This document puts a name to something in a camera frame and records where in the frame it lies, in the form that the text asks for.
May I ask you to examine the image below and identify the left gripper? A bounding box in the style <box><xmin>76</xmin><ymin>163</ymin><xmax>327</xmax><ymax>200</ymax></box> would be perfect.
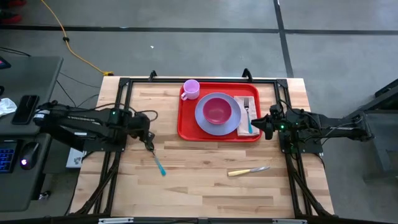
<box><xmin>132</xmin><ymin>111</ymin><xmax>156</xmax><ymax>152</ymax></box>

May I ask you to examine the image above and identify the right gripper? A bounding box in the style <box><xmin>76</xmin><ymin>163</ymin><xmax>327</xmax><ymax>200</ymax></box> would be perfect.
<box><xmin>251</xmin><ymin>104</ymin><xmax>285</xmax><ymax>134</ymax></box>

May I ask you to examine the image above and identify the teal-handled metal fork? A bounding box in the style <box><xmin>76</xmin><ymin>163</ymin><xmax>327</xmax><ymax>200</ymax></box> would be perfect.
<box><xmin>243</xmin><ymin>97</ymin><xmax>254</xmax><ymax>134</ymax></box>

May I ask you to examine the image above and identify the beige cloth napkin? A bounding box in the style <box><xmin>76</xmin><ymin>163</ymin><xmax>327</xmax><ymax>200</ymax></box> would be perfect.
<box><xmin>233</xmin><ymin>95</ymin><xmax>261</xmax><ymax>138</ymax></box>

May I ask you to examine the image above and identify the lavender round plate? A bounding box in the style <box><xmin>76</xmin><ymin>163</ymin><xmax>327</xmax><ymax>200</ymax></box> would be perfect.
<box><xmin>195</xmin><ymin>92</ymin><xmax>243</xmax><ymax>136</ymax></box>

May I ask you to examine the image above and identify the magenta plastic bowl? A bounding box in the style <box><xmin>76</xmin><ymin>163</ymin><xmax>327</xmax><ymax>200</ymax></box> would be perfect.
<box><xmin>202</xmin><ymin>97</ymin><xmax>233</xmax><ymax>125</ymax></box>

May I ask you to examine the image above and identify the cream-handled metal knife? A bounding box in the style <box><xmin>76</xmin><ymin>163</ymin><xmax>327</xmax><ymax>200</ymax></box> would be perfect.
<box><xmin>227</xmin><ymin>166</ymin><xmax>271</xmax><ymax>177</ymax></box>

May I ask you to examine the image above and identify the pink plastic mug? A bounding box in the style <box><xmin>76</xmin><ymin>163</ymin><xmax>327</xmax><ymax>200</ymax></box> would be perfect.
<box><xmin>180</xmin><ymin>79</ymin><xmax>201</xmax><ymax>101</ymax></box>

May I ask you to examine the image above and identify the red plastic tray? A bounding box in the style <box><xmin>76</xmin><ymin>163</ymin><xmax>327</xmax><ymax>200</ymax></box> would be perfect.
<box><xmin>177</xmin><ymin>82</ymin><xmax>263</xmax><ymax>143</ymax></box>

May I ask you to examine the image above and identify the white printed box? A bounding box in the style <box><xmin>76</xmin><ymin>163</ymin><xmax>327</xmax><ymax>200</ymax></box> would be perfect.
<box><xmin>65</xmin><ymin>147</ymin><xmax>85</xmax><ymax>169</ymax></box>

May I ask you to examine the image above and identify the dark metal side stand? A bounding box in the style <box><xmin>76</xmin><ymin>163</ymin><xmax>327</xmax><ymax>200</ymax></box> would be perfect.
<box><xmin>360</xmin><ymin>79</ymin><xmax>398</xmax><ymax>181</ymax></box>

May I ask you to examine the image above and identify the black computer mouse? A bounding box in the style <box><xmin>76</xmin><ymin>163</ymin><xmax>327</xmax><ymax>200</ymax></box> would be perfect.
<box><xmin>19</xmin><ymin>141</ymin><xmax>40</xmax><ymax>171</ymax></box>

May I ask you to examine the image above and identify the black smartphone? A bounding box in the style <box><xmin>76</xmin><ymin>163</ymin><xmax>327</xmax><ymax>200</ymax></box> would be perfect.
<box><xmin>11</xmin><ymin>95</ymin><xmax>40</xmax><ymax>125</ymax></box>

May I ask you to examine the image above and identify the grey side desk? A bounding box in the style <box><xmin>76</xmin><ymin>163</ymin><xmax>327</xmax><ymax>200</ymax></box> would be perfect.
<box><xmin>0</xmin><ymin>55</ymin><xmax>64</xmax><ymax>213</ymax></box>

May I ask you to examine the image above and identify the backlit black keyboard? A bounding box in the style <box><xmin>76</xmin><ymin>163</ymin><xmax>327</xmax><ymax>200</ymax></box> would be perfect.
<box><xmin>0</xmin><ymin>141</ymin><xmax>18</xmax><ymax>174</ymax></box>

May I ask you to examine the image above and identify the crumpled white tissue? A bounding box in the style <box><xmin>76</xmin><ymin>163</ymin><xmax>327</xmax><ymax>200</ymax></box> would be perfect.
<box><xmin>0</xmin><ymin>97</ymin><xmax>17</xmax><ymax>118</ymax></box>

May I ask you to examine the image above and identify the dark device with pink screen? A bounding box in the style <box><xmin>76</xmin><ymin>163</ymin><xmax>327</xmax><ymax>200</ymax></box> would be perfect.
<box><xmin>0</xmin><ymin>55</ymin><xmax>12</xmax><ymax>70</ymax></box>

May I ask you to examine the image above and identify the person's foot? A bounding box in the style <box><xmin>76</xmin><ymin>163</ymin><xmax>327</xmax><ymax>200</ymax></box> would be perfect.
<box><xmin>0</xmin><ymin>11</ymin><xmax>23</xmax><ymax>24</ymax></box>

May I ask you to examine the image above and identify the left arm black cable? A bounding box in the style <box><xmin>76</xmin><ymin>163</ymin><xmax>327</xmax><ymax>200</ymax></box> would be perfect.
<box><xmin>136</xmin><ymin>109</ymin><xmax>159</xmax><ymax>123</ymax></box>

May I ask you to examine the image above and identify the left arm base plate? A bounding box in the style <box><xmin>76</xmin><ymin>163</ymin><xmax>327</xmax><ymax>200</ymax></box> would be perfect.
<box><xmin>82</xmin><ymin>127</ymin><xmax>128</xmax><ymax>153</ymax></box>

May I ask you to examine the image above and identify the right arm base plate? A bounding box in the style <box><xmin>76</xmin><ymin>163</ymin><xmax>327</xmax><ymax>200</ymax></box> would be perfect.
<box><xmin>278</xmin><ymin>132</ymin><xmax>323</xmax><ymax>154</ymax></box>

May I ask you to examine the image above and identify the black aluminium table frame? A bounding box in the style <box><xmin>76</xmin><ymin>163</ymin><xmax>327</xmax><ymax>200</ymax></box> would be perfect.
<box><xmin>70</xmin><ymin>76</ymin><xmax>335</xmax><ymax>218</ymax></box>

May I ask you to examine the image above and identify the silver bracket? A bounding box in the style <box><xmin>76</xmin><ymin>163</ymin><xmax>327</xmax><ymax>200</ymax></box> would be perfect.
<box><xmin>98</xmin><ymin>217</ymin><xmax>134</xmax><ymax>224</ymax></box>
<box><xmin>272</xmin><ymin>218</ymin><xmax>308</xmax><ymax>224</ymax></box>

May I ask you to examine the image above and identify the yellow extension cable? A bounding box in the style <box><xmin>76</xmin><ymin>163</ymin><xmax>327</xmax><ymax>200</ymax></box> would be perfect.
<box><xmin>40</xmin><ymin>0</ymin><xmax>114</xmax><ymax>77</ymax></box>

